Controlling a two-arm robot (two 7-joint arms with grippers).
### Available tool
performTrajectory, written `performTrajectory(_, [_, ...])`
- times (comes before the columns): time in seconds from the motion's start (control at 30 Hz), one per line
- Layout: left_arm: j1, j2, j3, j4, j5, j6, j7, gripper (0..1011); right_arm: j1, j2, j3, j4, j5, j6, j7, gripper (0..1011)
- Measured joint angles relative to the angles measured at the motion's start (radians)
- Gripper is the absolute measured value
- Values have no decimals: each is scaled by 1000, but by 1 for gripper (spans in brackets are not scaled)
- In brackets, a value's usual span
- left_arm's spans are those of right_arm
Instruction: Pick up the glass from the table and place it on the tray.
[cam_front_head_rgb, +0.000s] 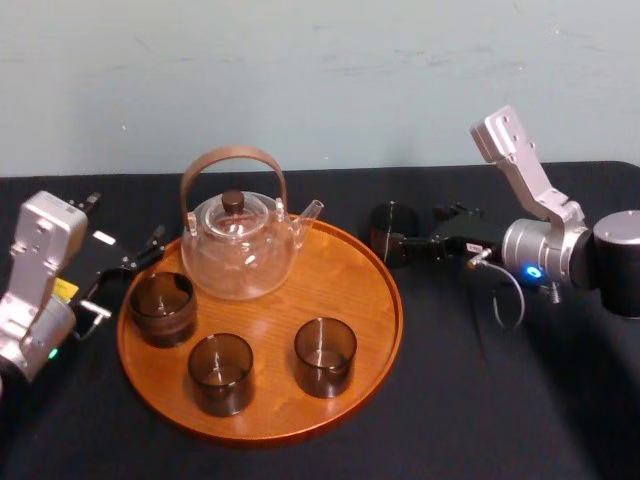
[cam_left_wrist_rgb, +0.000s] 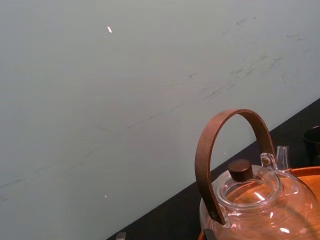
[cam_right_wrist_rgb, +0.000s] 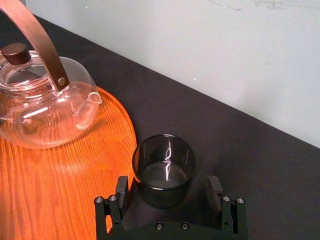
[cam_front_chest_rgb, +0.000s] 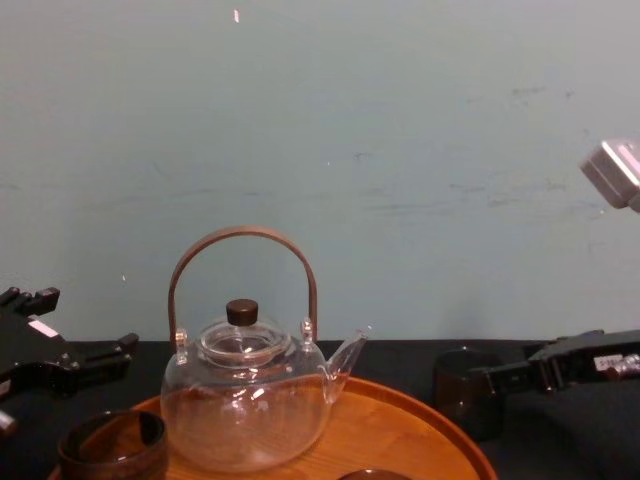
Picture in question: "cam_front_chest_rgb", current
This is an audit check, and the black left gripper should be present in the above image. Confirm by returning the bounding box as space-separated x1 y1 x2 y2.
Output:
0 286 141 401

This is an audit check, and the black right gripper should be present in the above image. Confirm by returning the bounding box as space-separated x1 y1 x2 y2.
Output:
469 328 640 397

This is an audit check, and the dark smoked glass cup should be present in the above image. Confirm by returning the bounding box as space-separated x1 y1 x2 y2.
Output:
56 409 169 480
338 466 400 480
432 346 507 443

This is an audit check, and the round wooden tray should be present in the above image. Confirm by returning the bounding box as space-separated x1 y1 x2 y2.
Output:
46 375 497 480

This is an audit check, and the black table cloth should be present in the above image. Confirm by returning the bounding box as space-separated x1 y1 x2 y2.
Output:
0 338 640 480

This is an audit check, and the glass teapot lid dark knob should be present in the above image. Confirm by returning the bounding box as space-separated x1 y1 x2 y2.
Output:
199 298 293 360

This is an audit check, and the clear glass teapot wooden handle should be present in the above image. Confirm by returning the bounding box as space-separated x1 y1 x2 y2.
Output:
159 225 370 474

